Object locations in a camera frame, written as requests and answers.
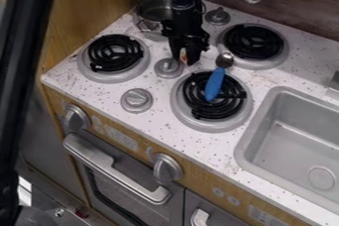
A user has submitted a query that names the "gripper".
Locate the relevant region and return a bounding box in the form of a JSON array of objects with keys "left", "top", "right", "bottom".
[{"left": 160, "top": 19, "right": 212, "bottom": 67}]

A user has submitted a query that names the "silver pot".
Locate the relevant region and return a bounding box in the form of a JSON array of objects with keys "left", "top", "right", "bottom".
[{"left": 131, "top": 0, "right": 175, "bottom": 38}]

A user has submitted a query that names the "toy stove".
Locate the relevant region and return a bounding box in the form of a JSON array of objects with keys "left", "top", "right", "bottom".
[{"left": 75, "top": 0, "right": 291, "bottom": 134}]

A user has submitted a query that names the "toy sink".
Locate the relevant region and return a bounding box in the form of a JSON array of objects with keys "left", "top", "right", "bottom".
[{"left": 233, "top": 85, "right": 339, "bottom": 216}]

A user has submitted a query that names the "blue handled silver spoon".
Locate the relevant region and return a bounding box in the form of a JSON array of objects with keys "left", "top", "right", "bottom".
[{"left": 202, "top": 51, "right": 236, "bottom": 103}]

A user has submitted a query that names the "black post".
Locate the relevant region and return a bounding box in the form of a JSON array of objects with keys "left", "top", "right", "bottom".
[{"left": 0, "top": 0, "right": 62, "bottom": 226}]

